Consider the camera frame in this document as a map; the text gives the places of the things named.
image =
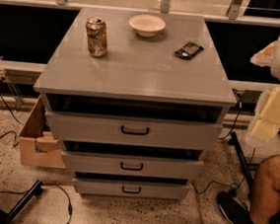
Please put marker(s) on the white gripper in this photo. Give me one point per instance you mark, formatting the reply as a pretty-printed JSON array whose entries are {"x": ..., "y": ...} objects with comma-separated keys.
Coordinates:
[{"x": 267, "y": 126}]

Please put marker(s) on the grey bottom drawer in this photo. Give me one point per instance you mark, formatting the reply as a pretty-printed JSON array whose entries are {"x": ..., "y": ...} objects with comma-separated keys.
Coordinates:
[{"x": 130, "y": 189}]

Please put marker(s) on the grey drawer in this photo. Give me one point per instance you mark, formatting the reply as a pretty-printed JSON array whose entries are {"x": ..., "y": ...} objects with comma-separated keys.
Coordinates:
[
  {"x": 130, "y": 189},
  {"x": 132, "y": 131},
  {"x": 131, "y": 165}
]

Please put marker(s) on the grey drawer cabinet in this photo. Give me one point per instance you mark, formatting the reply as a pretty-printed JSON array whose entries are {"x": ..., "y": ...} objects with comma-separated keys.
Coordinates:
[{"x": 137, "y": 78}]

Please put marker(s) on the grey middle drawer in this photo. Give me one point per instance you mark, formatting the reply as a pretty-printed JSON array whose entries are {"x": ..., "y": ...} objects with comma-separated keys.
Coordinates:
[{"x": 131, "y": 165}]

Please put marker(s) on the grey top drawer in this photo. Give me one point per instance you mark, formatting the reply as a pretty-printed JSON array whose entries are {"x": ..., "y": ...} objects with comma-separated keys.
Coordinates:
[{"x": 132, "y": 131}]

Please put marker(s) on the black stand leg right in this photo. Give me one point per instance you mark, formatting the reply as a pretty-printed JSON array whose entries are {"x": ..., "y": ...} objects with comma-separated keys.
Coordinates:
[{"x": 234, "y": 141}]

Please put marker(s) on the black stand leg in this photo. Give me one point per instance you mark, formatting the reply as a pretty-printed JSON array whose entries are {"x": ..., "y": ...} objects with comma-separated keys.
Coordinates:
[
  {"x": 13, "y": 202},
  {"x": 234, "y": 141}
]

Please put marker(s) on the person's bare leg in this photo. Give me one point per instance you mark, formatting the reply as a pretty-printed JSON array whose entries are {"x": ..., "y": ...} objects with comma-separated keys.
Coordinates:
[{"x": 265, "y": 191}]

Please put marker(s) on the black snack bar wrapper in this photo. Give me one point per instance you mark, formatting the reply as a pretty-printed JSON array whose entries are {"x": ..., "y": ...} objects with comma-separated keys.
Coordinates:
[{"x": 189, "y": 50}]

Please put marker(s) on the black sneaker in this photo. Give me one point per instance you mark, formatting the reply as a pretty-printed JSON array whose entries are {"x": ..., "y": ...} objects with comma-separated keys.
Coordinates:
[{"x": 231, "y": 210}]

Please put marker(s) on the white paper bowl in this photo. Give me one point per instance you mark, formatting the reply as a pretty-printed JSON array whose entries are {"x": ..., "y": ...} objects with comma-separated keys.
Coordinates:
[{"x": 146, "y": 25}]

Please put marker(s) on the gold soda can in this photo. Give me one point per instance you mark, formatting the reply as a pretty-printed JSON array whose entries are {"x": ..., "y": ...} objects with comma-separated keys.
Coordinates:
[{"x": 96, "y": 35}]

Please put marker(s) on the cardboard box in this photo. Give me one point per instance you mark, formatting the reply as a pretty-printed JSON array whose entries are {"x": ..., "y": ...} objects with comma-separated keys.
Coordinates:
[{"x": 37, "y": 146}]

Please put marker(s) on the black stand leg left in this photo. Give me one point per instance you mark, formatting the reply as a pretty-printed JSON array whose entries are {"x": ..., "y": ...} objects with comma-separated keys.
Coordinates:
[{"x": 13, "y": 202}]

